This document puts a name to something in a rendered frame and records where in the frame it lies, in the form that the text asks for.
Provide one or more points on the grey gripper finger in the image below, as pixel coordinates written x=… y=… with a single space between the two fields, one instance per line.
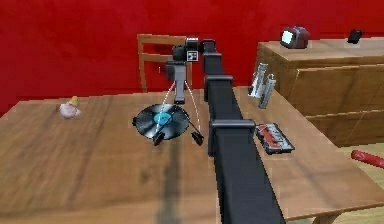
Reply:
x=198 y=138
x=158 y=138

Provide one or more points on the small black box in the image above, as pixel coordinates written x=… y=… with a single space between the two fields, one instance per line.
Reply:
x=355 y=36

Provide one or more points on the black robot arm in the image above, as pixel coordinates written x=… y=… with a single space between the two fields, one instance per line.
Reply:
x=233 y=160

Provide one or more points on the brown wooden chest of drawers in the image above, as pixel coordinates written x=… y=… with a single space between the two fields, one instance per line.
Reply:
x=333 y=86

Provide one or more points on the red baseball bat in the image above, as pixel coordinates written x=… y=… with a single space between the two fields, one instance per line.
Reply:
x=366 y=159

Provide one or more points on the pink and yellow lump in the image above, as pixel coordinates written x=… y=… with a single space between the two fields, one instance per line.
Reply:
x=69 y=109

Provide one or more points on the red and black flat box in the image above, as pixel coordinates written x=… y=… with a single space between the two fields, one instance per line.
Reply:
x=274 y=138

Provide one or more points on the brown wooden chair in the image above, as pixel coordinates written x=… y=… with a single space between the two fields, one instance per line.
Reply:
x=146 y=56

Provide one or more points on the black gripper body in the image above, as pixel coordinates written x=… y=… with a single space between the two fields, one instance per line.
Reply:
x=179 y=75

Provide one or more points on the small dark red television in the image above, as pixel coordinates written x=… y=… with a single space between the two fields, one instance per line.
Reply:
x=296 y=37

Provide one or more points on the brown wooden table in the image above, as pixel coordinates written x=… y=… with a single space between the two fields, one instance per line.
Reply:
x=83 y=166

